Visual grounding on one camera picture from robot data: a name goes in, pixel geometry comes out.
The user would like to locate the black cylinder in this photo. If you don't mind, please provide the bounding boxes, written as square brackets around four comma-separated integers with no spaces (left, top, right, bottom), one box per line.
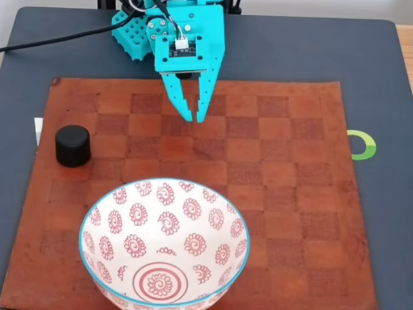
[54,125,92,168]

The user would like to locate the white bowl with red flowers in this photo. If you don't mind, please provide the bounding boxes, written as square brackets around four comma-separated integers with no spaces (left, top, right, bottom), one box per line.
[78,177,252,310]

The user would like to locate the brown leather chessboard mat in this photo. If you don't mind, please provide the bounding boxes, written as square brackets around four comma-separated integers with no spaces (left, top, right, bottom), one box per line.
[0,76,380,310]

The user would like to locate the black camera cable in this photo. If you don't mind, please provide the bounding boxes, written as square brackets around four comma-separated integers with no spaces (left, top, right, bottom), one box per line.
[152,0,190,51]

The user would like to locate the turquoise camera mount with board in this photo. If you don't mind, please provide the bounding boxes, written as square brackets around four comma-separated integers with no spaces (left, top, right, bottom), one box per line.
[153,34,208,81]

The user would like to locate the white red black servo cable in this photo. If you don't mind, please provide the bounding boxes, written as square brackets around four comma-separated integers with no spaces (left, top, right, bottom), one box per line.
[126,0,146,15]

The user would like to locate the black cable on table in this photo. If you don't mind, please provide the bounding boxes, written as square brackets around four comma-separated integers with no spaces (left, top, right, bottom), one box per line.
[0,25,114,54]

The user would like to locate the green ring logo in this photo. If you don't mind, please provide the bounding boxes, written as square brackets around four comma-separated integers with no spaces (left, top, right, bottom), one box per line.
[347,129,378,161]

